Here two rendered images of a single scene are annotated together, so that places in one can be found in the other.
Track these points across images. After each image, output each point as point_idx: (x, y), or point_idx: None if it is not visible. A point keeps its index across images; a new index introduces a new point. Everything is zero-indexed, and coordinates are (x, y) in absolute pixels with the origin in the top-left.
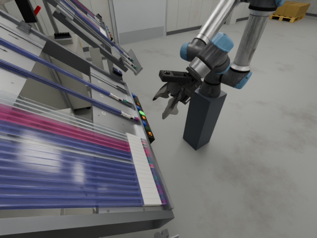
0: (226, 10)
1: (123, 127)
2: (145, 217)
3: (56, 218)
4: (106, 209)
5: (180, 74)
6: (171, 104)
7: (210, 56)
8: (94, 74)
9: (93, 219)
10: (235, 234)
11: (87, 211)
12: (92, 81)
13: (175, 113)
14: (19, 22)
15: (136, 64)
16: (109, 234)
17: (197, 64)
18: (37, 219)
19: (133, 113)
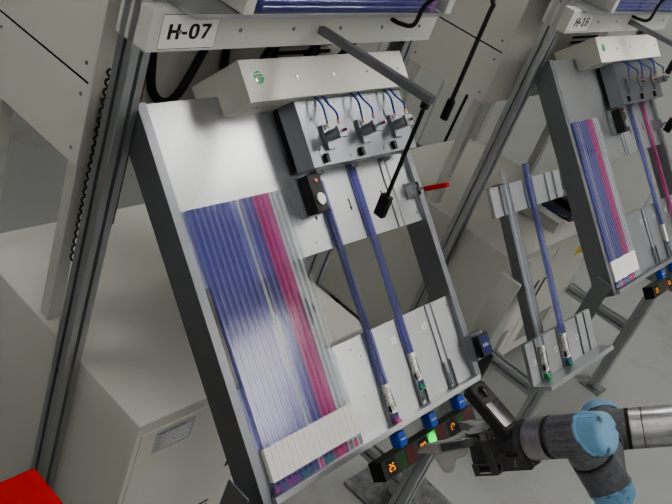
0: None
1: (360, 398)
2: (250, 450)
3: (221, 349)
4: (240, 399)
5: (501, 416)
6: (446, 441)
7: (553, 429)
8: (431, 311)
9: (230, 382)
10: None
11: (201, 478)
12: (410, 315)
13: (444, 466)
14: (413, 180)
15: (557, 376)
16: (217, 422)
17: (530, 424)
18: (217, 335)
19: (409, 413)
